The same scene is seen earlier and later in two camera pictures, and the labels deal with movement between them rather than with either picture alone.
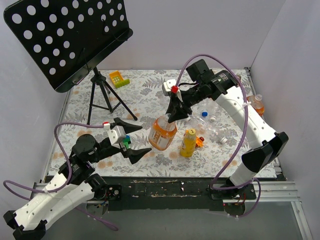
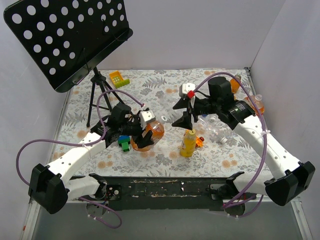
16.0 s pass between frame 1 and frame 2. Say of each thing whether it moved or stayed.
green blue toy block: stayed
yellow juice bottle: stayed
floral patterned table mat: stayed
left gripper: moved
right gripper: moved
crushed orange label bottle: stayed
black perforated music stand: stayed
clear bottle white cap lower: stayed
